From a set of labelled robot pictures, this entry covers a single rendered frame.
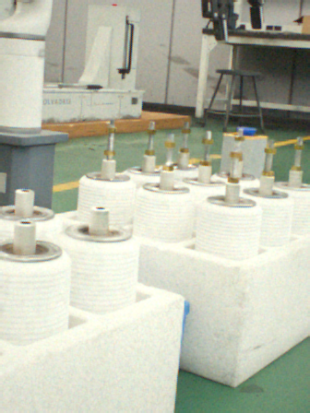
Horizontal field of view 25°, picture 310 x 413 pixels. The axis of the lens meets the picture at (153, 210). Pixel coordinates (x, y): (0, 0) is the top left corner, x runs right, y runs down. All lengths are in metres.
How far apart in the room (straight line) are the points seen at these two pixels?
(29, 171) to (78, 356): 0.67
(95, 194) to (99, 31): 3.66
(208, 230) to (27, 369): 0.47
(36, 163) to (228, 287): 0.49
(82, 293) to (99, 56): 3.96
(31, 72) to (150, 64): 5.49
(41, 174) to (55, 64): 6.05
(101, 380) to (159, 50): 6.10
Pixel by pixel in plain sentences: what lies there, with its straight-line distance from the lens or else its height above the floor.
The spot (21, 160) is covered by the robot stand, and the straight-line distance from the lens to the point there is 1.31.
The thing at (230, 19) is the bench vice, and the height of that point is 0.84.
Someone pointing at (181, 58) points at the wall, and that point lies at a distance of 6.65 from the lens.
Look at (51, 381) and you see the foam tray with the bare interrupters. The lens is 0.67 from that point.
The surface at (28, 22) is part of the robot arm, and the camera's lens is 1.33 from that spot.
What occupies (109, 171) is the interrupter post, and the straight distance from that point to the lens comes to 1.17.
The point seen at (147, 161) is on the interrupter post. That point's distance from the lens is 1.27.
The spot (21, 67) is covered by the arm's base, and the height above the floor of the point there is 0.42.
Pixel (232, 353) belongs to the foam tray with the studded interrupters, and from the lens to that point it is 1.02.
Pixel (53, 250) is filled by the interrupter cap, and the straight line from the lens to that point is 0.71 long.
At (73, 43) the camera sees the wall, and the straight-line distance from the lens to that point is 7.25.
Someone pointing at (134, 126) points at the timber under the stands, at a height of 0.04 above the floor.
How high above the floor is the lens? 0.44
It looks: 12 degrees down
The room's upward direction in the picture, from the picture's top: 5 degrees clockwise
